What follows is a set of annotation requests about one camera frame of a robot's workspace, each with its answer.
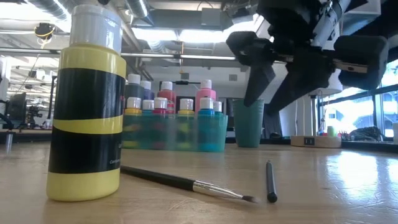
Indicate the grey wall vent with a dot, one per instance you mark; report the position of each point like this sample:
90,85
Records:
232,77

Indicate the large purple paint bottle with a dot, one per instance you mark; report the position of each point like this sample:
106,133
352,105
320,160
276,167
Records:
147,91

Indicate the dark green cup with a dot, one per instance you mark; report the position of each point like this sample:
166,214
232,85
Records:
248,130

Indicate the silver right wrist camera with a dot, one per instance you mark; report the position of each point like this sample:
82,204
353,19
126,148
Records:
326,21

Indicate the light green cup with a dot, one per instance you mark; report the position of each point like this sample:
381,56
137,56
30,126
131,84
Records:
332,131

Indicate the grey hanging box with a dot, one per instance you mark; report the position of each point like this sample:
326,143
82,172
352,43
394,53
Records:
185,76

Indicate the small lemon yellow paint bottle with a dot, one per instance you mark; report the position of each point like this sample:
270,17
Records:
87,124

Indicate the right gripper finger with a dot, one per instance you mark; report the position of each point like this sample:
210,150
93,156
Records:
259,81
301,81

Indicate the window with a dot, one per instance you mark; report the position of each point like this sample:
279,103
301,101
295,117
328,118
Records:
385,109

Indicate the teal translucent plastic tray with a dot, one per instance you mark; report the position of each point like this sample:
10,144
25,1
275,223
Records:
174,133

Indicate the silver metal post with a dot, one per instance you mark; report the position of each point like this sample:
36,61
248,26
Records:
9,143

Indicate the small golden yellow paint bottle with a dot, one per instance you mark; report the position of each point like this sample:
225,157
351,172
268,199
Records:
186,105

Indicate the white shade wooden lamp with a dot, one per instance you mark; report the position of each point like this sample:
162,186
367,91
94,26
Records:
315,141

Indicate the black camera rig frame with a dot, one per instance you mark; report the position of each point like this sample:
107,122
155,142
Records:
186,82

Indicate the large pink paint bottle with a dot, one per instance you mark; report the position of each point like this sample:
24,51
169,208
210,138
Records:
205,93

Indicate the black ceiling device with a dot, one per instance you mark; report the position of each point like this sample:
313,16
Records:
44,30

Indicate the small orange paint bottle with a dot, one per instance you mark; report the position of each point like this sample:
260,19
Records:
133,105

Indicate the black aluminium table frame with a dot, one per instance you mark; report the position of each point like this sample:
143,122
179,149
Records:
370,146

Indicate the ceiling light bar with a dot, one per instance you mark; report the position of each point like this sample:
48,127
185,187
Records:
202,57

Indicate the white ceiling unit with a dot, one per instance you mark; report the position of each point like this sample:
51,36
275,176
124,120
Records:
363,7

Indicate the small blue paint bottle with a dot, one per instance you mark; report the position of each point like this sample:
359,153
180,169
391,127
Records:
206,124
148,105

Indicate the silver ceiling duct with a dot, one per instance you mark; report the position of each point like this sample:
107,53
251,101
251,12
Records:
136,7

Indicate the black chair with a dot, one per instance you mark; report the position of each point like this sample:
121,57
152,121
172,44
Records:
272,124

